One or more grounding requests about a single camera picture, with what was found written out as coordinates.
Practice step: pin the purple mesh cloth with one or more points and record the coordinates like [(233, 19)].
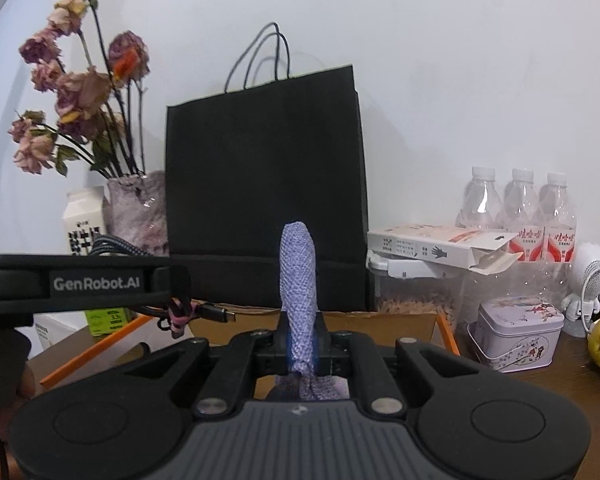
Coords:
[(298, 295)]

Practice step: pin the person's left hand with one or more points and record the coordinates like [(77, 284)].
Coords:
[(25, 392)]

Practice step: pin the white green milk carton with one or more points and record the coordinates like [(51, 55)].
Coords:
[(84, 219)]

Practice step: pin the purple fuzzy vase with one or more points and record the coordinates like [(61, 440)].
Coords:
[(137, 211)]

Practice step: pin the dried pink rose bouquet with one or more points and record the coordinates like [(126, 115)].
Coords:
[(99, 105)]

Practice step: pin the black paper shopping bag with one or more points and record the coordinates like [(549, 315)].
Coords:
[(241, 165)]

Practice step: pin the clear plastic food container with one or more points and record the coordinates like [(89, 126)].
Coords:
[(404, 286)]

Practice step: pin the orange cardboard box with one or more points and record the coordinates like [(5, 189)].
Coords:
[(81, 355)]

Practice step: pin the white flat glove box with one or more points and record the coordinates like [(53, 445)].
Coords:
[(480, 251)]

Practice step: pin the clear water bottle left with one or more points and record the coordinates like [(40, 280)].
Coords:
[(482, 205)]

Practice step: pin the clear water bottle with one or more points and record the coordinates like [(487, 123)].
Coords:
[(482, 205), (521, 216), (559, 218)]

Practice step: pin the lavender printed tin box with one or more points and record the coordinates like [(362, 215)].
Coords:
[(516, 333)]

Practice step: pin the clear water bottle middle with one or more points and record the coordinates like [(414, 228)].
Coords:
[(521, 216)]

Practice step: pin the clear water bottle right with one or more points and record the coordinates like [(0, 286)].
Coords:
[(559, 218)]

